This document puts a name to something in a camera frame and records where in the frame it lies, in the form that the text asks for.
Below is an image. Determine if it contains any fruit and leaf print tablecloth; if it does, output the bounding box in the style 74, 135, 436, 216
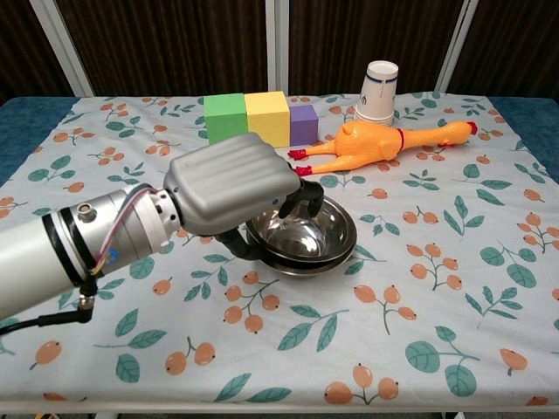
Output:
0, 91, 559, 409

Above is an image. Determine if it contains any green foam cube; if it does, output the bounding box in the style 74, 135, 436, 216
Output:
203, 93, 251, 151

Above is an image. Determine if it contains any orange rubber chicken toy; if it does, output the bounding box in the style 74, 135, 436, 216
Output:
286, 120, 480, 178

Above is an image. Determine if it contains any black cable with angled plug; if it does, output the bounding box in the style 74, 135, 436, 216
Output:
0, 277, 98, 337

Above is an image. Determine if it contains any small purple foam cube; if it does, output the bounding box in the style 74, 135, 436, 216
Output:
288, 103, 320, 147

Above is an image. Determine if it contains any yellow foam cube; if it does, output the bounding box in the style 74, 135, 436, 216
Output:
243, 90, 292, 150

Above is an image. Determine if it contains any dark brown corrugated panel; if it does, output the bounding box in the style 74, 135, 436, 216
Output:
0, 0, 76, 106
287, 0, 465, 96
445, 0, 559, 100
55, 0, 268, 98

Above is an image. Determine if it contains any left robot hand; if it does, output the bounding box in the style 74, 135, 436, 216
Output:
163, 132, 325, 263

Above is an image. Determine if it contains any white frame post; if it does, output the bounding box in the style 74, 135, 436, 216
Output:
265, 0, 290, 95
434, 0, 480, 93
29, 0, 95, 98

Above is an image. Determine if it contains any white paper cup stack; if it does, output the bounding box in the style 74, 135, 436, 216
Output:
353, 59, 400, 128

